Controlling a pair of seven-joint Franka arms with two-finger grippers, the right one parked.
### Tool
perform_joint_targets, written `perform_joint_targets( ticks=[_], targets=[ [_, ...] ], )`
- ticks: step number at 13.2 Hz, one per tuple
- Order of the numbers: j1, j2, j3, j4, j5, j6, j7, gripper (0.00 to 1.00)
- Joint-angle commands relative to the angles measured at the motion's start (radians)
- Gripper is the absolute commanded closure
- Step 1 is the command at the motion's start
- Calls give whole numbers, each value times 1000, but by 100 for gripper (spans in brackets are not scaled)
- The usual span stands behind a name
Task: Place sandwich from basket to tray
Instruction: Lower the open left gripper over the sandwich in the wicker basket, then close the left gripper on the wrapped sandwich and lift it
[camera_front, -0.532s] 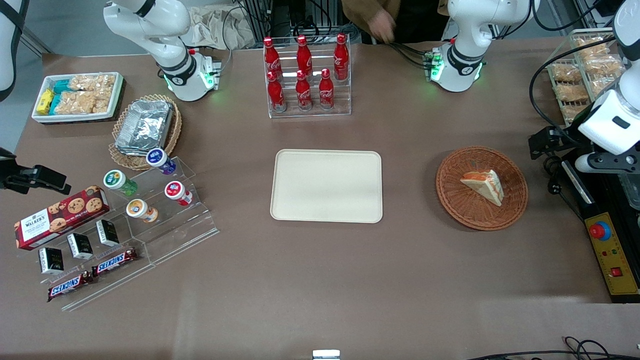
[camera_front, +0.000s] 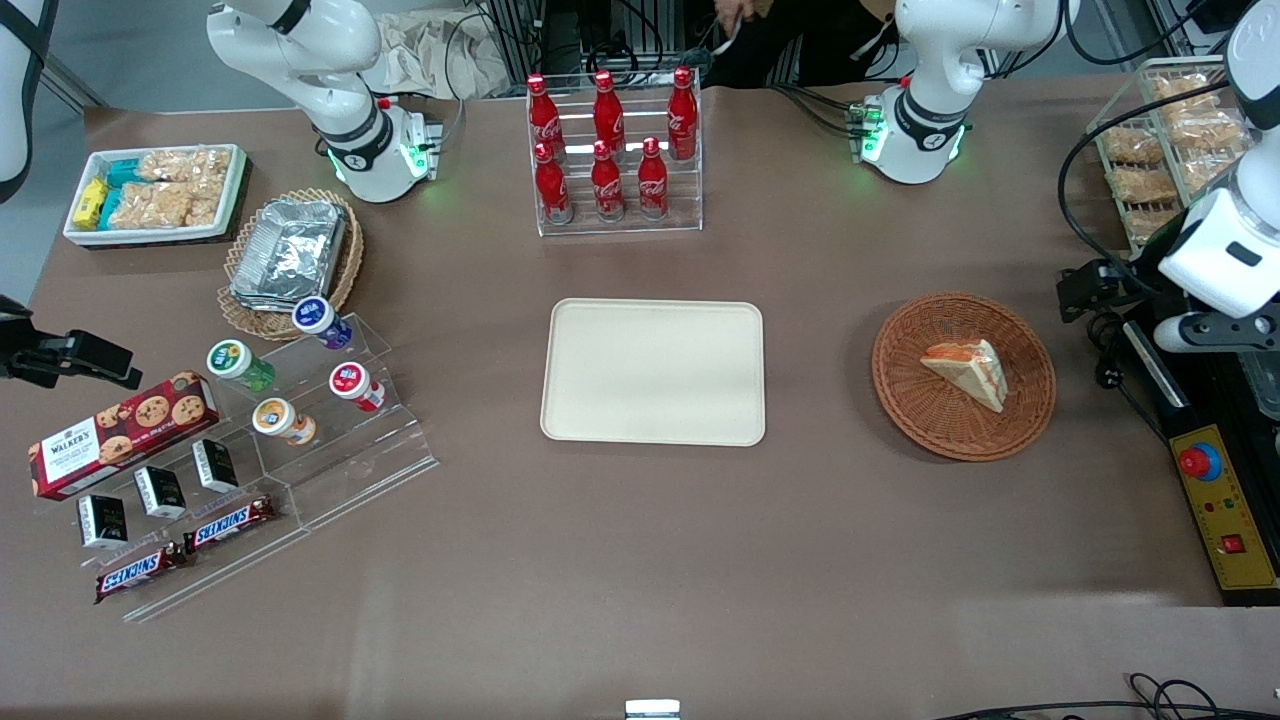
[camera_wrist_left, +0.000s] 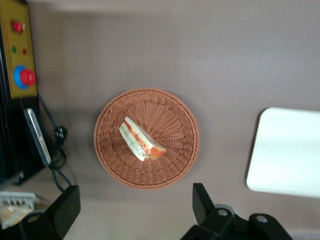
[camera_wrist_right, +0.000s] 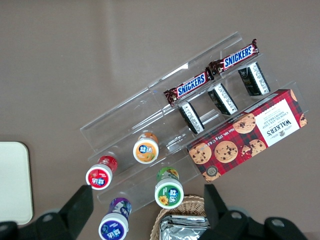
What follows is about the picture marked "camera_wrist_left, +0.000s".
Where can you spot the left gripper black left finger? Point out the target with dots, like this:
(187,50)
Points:
(62,215)

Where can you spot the triangular sandwich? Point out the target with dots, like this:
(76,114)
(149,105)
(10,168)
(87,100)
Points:
(140,141)

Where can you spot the black machine with yellow panel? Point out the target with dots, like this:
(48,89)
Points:
(20,62)

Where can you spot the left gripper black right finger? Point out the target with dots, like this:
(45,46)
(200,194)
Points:
(207,220)

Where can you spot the cream plastic tray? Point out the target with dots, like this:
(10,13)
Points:
(287,152)

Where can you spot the round brown wicker basket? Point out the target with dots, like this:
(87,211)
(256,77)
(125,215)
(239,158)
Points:
(170,140)

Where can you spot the clear bag of rice crackers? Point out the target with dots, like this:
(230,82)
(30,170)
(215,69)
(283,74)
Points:
(12,215)

